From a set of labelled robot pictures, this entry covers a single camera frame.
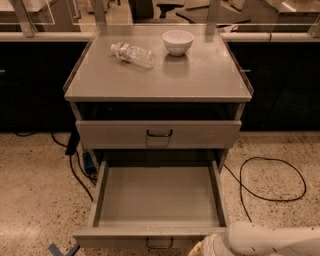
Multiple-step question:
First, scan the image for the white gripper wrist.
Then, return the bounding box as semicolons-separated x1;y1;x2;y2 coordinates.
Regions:
188;234;234;256

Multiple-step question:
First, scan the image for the grey drawer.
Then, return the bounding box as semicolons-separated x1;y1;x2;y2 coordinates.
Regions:
74;161;229;249
76;120;241;149

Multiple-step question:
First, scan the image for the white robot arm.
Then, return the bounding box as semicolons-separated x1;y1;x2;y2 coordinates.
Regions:
188;221;320;256

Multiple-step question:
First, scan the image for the grey drawer cabinet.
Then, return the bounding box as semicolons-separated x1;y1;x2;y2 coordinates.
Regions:
65;25;253;165

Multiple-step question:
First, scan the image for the grey top drawer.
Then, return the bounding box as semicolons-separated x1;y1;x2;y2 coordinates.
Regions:
76;120;241;149

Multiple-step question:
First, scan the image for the blue power adapter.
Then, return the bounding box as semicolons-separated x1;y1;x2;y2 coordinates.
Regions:
82;152;96;175

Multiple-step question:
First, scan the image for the blue tape on floor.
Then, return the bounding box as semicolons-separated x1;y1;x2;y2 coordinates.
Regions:
47;242;82;256

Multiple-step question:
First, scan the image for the clear plastic water bottle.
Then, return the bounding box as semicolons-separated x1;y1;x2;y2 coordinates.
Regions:
110;42;156;69

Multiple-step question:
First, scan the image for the white ceramic bowl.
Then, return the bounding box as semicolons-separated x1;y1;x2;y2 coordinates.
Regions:
162;30;194;56

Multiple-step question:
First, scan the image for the black office chair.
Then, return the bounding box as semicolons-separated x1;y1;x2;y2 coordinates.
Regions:
128;0;185;24

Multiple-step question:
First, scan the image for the black cable right loop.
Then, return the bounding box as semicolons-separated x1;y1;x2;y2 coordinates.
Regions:
222;156;307;224

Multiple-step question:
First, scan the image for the black cable left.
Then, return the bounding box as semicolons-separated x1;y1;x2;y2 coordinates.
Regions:
13;131;98;203

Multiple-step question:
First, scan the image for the white counter rail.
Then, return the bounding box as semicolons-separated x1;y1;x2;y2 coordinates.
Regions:
0;32;320;43

